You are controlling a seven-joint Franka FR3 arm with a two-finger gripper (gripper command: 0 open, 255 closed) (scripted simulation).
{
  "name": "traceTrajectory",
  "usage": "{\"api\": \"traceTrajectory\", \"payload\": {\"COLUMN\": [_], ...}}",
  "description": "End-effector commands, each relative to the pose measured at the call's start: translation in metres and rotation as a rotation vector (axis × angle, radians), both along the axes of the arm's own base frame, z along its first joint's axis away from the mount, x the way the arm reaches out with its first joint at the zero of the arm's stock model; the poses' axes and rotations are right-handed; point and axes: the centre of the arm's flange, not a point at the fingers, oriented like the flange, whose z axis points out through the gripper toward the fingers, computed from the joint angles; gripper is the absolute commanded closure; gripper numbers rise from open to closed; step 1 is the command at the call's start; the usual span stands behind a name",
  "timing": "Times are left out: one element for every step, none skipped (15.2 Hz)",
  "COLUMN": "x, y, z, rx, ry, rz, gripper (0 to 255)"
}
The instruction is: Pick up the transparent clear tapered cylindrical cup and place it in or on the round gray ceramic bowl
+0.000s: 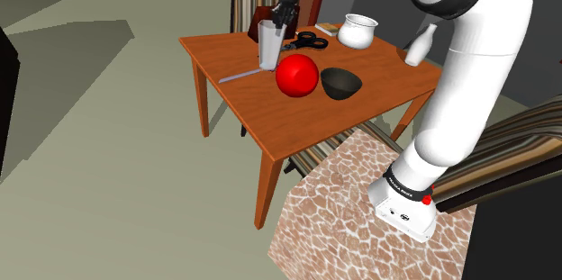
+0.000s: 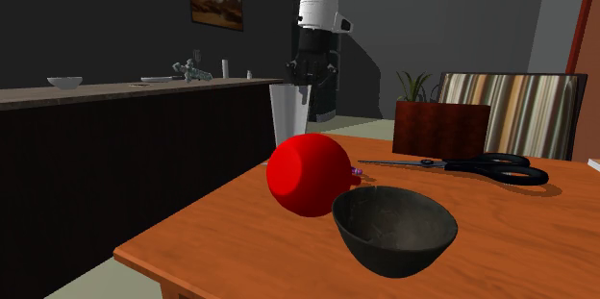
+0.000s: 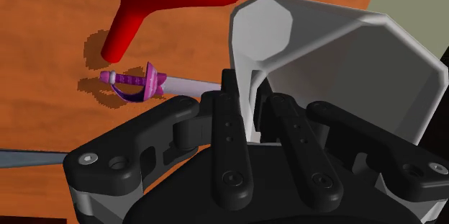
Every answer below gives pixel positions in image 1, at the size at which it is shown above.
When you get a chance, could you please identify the striped sofa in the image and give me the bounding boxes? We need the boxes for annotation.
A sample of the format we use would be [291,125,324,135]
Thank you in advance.
[431,95,562,215]

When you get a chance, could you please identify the dark red box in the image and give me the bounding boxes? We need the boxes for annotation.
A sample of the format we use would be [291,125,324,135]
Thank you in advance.
[247,5,302,44]

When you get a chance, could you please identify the patterned stone robot stand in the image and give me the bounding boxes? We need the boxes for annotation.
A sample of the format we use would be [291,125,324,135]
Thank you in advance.
[267,129,478,280]

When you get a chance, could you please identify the red ball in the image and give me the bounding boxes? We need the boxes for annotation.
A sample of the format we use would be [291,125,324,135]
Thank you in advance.
[275,53,320,98]

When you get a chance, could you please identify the white bottle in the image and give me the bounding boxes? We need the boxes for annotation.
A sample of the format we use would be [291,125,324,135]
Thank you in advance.
[403,23,439,68]

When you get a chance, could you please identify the white round pot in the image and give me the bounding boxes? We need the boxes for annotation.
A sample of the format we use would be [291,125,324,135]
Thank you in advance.
[336,13,379,50]

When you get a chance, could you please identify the brown wooden table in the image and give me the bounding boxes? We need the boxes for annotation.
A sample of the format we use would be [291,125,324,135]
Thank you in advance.
[178,23,443,230]

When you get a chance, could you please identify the small tan book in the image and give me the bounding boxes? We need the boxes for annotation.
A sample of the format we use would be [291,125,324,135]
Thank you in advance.
[314,23,344,38]

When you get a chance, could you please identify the silver knife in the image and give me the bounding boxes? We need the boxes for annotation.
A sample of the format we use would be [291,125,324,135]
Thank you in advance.
[218,68,276,85]

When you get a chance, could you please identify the black bowl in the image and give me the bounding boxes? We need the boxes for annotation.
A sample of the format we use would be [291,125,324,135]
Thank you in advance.
[320,67,364,102]

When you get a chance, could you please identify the clear grey glass cup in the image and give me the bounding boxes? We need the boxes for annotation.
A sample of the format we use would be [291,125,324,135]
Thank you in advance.
[257,20,288,72]

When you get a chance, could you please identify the black scissors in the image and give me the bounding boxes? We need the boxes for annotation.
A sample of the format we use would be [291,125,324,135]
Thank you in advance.
[279,31,330,53]

